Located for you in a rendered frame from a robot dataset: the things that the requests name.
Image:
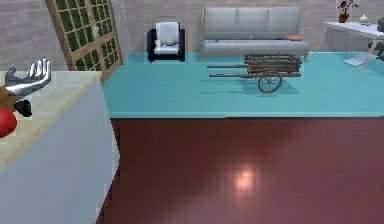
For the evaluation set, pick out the orange cushion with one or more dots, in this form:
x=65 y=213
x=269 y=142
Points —
x=293 y=37

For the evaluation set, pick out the wooden cart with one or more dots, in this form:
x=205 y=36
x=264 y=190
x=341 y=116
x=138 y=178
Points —
x=266 y=68

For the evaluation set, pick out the black and white armchair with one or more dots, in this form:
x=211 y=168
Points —
x=166 y=40

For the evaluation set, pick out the small black object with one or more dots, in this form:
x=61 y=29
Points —
x=24 y=108

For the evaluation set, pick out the potted house plant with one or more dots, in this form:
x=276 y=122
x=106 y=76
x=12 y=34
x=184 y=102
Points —
x=345 y=11

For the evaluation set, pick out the grey sofa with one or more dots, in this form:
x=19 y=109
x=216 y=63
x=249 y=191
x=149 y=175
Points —
x=253 y=33

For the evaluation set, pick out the white table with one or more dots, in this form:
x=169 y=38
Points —
x=356 y=30

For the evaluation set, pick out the wooden door with green panes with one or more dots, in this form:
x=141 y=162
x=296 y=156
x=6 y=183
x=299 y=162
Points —
x=87 y=36

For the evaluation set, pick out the grey kitchen counter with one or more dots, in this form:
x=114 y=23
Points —
x=60 y=160

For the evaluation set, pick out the red round object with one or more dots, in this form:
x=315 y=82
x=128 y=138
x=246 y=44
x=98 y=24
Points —
x=6 y=122

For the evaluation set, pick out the small white object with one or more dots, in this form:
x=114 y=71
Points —
x=363 y=17

